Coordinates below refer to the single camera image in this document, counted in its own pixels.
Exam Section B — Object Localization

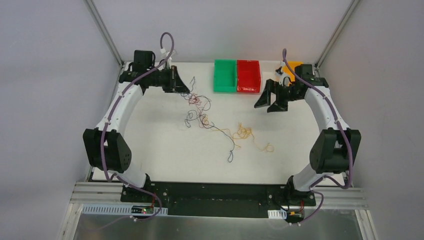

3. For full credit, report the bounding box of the white plastic bin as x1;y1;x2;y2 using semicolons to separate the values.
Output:
259;60;285;93

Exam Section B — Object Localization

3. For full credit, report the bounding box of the yellow thin cable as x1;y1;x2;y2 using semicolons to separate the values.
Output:
200;114;275;154

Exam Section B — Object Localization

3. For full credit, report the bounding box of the white cable duct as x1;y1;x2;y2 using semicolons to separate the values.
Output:
81;204;168;217
267;209;287;220

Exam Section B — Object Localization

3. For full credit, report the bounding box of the red plastic bin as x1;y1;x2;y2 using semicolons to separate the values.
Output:
236;59;262;94

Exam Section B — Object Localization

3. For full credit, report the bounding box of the left white cable duct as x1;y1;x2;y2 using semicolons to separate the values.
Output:
81;204;168;217

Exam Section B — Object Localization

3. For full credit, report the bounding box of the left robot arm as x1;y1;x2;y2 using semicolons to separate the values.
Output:
83;48;190;203

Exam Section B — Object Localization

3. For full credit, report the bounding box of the yellow plastic bin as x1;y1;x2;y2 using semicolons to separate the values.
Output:
279;60;304;87

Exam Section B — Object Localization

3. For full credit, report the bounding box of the green plastic bin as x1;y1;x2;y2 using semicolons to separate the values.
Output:
213;59;238;93

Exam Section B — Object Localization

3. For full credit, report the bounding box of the aluminium front frame rail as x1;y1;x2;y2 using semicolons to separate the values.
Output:
70;182;369;210

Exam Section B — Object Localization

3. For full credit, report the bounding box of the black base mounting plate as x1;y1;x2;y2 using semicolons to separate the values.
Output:
120;181;316;219

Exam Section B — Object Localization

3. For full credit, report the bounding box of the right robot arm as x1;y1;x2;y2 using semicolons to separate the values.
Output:
254;63;362;205

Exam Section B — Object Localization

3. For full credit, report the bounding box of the right white cable duct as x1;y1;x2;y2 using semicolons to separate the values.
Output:
267;209;287;220

